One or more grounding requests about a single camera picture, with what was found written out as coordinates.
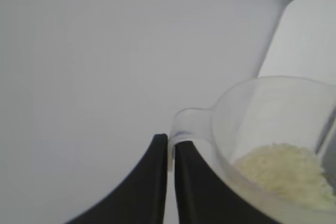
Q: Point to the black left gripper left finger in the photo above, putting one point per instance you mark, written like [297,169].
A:
[141,195]

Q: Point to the white uncooked rice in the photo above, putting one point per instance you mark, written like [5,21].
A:
[283,171]

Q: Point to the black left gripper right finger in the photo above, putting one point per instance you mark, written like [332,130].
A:
[199,197]

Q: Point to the clear plastic measuring cup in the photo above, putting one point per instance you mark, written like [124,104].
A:
[262,108]

